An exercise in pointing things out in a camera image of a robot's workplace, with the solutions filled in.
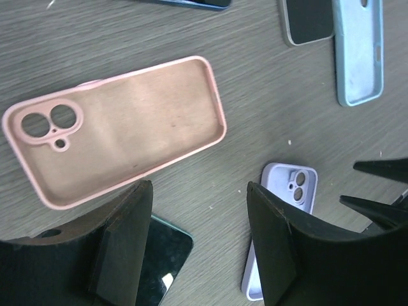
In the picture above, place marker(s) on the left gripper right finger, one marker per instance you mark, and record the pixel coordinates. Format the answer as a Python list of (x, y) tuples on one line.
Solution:
[(303, 260)]

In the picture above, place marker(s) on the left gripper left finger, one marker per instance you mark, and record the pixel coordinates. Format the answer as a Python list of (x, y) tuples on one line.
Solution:
[(95, 259)]

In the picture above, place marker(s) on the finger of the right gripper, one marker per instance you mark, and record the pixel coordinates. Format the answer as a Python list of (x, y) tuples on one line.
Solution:
[(395, 169), (384, 216)]

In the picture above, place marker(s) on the dark green phone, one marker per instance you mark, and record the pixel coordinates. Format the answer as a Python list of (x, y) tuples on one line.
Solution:
[(167, 249)]

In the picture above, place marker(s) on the pink phone case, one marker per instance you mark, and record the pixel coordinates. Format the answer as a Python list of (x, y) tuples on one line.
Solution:
[(81, 143)]

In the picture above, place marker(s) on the light blue phone case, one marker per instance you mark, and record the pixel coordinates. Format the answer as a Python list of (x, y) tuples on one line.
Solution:
[(359, 46)]

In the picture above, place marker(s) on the silver phone black screen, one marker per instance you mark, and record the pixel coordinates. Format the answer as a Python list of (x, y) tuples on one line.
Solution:
[(305, 21)]

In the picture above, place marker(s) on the blue phone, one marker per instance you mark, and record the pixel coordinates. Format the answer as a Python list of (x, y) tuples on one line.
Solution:
[(214, 5)]

